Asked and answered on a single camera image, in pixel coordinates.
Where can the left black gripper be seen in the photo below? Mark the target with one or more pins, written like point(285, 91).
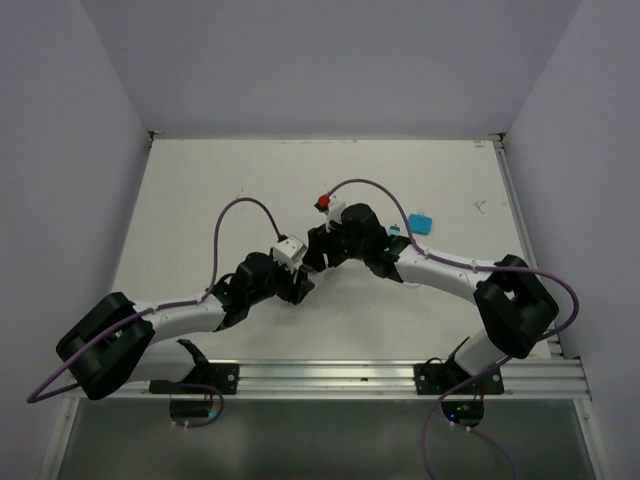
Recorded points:
point(294, 291)

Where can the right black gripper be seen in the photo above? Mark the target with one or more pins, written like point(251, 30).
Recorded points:
point(320, 243)

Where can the blue square plug adapter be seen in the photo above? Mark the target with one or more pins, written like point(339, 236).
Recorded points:
point(420, 224)

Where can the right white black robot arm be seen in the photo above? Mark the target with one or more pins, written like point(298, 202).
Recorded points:
point(515, 307)

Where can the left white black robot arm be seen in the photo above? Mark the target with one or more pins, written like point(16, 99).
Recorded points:
point(107, 346)

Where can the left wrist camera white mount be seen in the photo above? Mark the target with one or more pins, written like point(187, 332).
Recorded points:
point(289, 252)

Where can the right wrist camera red mount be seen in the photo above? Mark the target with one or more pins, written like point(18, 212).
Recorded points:
point(332, 207)

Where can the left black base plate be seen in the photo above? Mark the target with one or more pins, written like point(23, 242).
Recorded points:
point(223, 377)

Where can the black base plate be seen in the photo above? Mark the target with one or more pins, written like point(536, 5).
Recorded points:
point(223, 377)
point(436, 376)

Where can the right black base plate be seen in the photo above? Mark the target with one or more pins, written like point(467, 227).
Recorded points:
point(436, 376)

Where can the right side aluminium rail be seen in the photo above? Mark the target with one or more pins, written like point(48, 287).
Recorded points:
point(551, 346)

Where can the aluminium extrusion rail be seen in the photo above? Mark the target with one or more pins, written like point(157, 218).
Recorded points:
point(382, 379)

